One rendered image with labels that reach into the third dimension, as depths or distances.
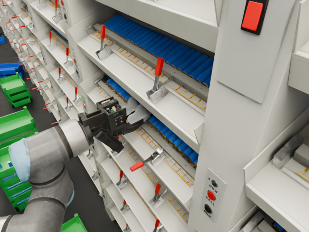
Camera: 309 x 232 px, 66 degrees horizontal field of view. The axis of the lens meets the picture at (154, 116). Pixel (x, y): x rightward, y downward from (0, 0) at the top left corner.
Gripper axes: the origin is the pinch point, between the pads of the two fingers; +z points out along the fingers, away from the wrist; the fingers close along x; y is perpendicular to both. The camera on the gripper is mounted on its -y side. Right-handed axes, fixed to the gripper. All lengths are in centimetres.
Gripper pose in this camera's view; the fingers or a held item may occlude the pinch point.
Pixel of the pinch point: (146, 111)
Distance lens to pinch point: 72.0
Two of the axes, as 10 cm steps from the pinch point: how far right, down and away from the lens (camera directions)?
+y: -0.3, -7.9, -6.2
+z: 8.1, -3.8, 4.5
